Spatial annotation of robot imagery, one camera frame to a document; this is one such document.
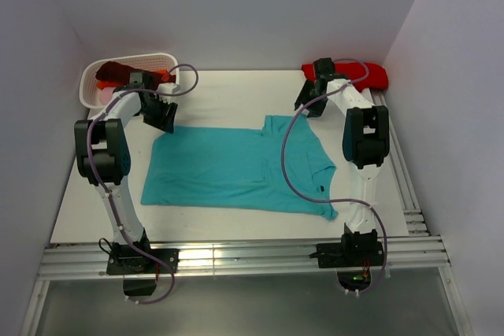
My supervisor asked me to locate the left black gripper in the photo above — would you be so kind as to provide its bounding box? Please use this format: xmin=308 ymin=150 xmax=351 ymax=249
xmin=139 ymin=94 xmax=178 ymax=134

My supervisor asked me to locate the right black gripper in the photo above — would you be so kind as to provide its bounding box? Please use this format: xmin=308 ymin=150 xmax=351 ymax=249
xmin=295 ymin=79 xmax=328 ymax=118

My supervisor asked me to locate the teal t shirt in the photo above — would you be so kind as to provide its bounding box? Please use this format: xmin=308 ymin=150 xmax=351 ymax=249
xmin=141 ymin=115 xmax=338 ymax=220

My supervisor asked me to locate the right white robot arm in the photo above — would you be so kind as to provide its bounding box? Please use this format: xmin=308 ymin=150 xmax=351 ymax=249
xmin=292 ymin=57 xmax=390 ymax=265

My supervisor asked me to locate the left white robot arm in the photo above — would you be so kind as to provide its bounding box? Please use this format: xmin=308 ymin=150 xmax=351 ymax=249
xmin=74 ymin=71 xmax=178 ymax=272

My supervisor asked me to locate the orange rolled shirt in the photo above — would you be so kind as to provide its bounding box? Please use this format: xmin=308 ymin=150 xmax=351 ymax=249
xmin=95 ymin=70 xmax=176 ymax=90

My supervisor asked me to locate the red folded t shirt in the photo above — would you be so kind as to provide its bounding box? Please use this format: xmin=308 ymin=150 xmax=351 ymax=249
xmin=301 ymin=61 xmax=390 ymax=90

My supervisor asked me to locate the pink rolled shirt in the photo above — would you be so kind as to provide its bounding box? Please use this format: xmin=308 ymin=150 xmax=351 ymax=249
xmin=98 ymin=87 xmax=115 ymax=105

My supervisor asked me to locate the dark red rolled shirt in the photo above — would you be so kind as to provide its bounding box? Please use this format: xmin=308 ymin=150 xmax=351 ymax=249
xmin=95 ymin=61 xmax=172 ymax=84

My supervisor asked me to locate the white plastic basket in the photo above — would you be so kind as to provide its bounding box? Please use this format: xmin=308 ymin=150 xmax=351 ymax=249
xmin=79 ymin=53 xmax=178 ymax=109

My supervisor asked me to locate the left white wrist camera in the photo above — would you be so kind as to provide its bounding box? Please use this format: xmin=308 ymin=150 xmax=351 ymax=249
xmin=157 ymin=83 xmax=180 ymax=96

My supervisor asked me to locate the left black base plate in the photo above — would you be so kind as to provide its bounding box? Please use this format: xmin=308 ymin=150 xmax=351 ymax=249
xmin=106 ymin=245 xmax=179 ymax=299

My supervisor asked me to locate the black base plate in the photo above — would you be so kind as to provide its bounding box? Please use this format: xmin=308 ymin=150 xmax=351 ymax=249
xmin=309 ymin=242 xmax=387 ymax=297
xmin=106 ymin=245 xmax=179 ymax=299

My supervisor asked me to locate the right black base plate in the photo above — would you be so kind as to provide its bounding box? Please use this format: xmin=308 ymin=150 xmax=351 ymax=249
xmin=309 ymin=242 xmax=387 ymax=297

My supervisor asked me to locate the aluminium right side rail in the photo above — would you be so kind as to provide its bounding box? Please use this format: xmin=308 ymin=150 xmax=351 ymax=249
xmin=376 ymin=112 xmax=430 ymax=237

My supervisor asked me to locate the aluminium rail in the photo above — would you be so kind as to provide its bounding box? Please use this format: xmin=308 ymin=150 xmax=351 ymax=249
xmin=20 ymin=234 xmax=473 ymax=335
xmin=376 ymin=112 xmax=430 ymax=237

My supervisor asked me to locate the aluminium front rail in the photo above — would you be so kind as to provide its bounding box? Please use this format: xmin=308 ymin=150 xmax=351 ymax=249
xmin=20 ymin=234 xmax=473 ymax=335

